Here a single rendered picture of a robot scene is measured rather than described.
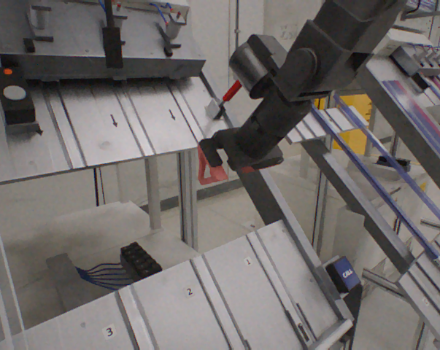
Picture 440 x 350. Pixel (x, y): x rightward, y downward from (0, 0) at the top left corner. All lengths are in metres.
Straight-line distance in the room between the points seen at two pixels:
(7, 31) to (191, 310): 0.46
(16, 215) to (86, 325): 1.92
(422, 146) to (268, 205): 0.77
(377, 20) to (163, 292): 0.39
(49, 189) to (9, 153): 1.79
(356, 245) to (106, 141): 0.58
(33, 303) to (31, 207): 1.49
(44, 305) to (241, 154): 0.57
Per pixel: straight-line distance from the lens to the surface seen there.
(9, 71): 0.51
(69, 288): 0.77
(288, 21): 1.54
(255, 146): 0.43
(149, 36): 0.62
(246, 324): 0.47
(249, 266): 0.49
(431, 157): 1.24
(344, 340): 0.67
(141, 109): 0.57
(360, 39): 0.34
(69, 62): 0.54
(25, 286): 0.91
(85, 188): 2.32
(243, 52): 0.43
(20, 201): 2.26
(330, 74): 0.34
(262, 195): 0.59
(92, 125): 0.52
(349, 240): 0.77
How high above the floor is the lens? 1.11
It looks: 19 degrees down
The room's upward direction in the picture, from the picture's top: straight up
